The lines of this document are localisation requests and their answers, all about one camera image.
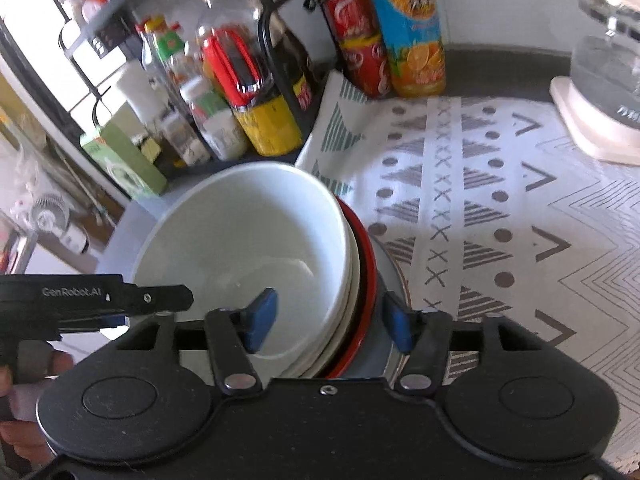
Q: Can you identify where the white plastic bottle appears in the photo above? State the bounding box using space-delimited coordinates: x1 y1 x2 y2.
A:
114 60 169 127

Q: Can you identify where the white capped jar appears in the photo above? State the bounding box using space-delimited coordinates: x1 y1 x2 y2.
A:
178 77 250 162

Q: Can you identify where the small white fan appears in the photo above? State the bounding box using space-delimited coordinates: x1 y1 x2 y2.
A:
33 193 71 241

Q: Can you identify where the red cola bottle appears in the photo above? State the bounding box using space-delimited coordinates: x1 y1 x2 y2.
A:
316 0 394 100

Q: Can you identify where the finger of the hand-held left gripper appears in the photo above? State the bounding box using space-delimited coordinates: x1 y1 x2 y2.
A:
124 284 195 315

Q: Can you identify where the green triangle patterned cloth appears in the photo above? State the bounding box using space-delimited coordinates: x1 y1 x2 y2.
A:
295 70 374 199

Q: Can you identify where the small spice jar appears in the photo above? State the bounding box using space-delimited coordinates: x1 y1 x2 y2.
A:
159 110 212 167

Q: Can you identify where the light green box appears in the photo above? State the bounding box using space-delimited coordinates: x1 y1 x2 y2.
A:
80 124 169 200

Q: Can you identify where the orange soda bottle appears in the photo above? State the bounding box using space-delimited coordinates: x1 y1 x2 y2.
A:
361 0 448 99

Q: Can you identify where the green capped bottle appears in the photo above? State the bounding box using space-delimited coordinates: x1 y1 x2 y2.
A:
142 16 201 111

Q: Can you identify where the yellow label oil bottle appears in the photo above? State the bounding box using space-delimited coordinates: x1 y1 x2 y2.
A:
196 0 305 157

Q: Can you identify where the red rimmed plate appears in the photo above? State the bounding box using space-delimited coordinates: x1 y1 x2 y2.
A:
320 196 379 380

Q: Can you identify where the person's left hand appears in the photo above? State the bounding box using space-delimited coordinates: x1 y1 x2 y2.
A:
0 350 77 468

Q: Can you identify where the dark sauce bottle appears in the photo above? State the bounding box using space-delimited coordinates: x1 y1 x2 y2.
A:
257 7 321 112

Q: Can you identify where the white ceramic bowl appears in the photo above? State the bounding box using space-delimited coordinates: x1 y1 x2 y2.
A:
280 215 362 378
131 162 357 361

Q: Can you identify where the glass kettle with cream handle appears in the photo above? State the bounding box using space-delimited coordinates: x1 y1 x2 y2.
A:
567 0 640 129

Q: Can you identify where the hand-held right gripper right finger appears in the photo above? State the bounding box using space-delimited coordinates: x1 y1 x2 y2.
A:
382 292 548 401

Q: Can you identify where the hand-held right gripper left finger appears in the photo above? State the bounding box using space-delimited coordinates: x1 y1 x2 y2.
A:
117 287 279 397

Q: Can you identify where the grey plate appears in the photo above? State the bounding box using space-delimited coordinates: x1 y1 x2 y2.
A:
345 237 414 382

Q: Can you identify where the white patterned table mat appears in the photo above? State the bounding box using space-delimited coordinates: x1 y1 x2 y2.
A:
295 94 640 476

